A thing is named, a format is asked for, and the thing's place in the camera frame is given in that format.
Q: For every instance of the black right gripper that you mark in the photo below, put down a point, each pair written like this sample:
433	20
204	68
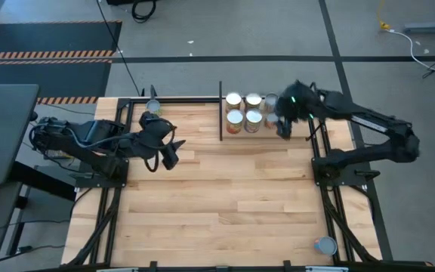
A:
297	102

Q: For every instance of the pink blue label tin can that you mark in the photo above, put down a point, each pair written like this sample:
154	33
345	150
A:
327	245

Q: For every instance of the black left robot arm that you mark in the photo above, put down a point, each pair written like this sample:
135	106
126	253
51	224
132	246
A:
89	132

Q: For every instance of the yellow plug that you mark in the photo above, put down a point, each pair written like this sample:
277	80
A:
384	25

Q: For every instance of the tall silver tin can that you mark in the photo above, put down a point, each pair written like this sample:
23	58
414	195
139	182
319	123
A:
253	99
253	119

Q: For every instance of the black aluminium rig frame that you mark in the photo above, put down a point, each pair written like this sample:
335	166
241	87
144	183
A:
183	100

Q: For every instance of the carrot print short tin can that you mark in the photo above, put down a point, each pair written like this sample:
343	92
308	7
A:
270	100

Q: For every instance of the green label tin can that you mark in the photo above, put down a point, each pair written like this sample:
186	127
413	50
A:
153	107

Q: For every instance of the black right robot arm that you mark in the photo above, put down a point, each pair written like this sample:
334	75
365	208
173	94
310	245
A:
368	153

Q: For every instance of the yellow label tall tin can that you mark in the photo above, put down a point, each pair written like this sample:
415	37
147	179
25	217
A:
233	99

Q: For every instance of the black hazard striped floor mat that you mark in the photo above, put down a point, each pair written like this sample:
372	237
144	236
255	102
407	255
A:
51	38

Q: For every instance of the grey blue table leg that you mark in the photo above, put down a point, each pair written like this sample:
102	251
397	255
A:
429	27

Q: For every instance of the peaches label tall tin can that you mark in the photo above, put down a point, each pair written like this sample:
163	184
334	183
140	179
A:
235	120

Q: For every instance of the grey desk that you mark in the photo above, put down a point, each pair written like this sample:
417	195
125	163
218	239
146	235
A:
2	132

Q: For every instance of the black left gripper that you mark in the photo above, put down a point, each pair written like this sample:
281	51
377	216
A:
155	130

